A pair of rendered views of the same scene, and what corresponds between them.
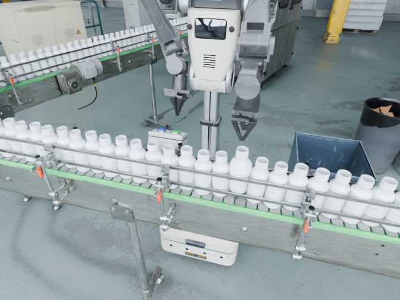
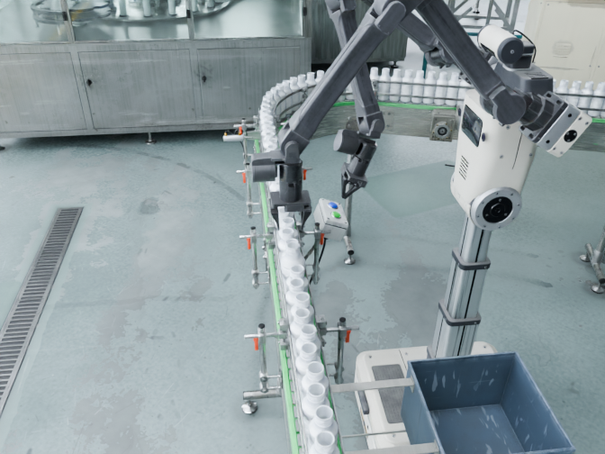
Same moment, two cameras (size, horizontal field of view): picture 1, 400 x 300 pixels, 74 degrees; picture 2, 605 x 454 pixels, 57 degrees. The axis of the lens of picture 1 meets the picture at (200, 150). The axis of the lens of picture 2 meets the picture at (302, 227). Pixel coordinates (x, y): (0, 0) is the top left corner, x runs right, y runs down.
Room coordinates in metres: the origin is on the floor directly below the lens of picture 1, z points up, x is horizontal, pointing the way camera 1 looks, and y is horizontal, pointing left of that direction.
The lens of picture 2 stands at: (0.22, -1.31, 2.08)
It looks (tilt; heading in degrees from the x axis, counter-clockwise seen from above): 33 degrees down; 68
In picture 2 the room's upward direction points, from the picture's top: straight up
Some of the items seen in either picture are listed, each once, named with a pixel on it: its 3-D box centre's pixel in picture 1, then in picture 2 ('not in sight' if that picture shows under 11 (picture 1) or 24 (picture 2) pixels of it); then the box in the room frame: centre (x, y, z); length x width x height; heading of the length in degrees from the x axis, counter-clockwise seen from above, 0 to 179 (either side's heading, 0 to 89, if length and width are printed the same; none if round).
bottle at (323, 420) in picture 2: not in sight; (322, 438); (0.53, -0.65, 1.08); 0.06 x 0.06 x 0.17
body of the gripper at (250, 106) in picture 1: (247, 97); (290, 190); (0.66, -0.13, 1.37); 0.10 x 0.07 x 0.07; 166
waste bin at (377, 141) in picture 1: (378, 137); not in sight; (2.16, -1.71, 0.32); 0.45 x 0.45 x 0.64
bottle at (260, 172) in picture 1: (258, 180); (297, 291); (0.65, -0.19, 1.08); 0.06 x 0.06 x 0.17
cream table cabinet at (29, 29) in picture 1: (47, 44); (585, 59); (4.48, 2.48, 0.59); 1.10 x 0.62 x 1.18; 148
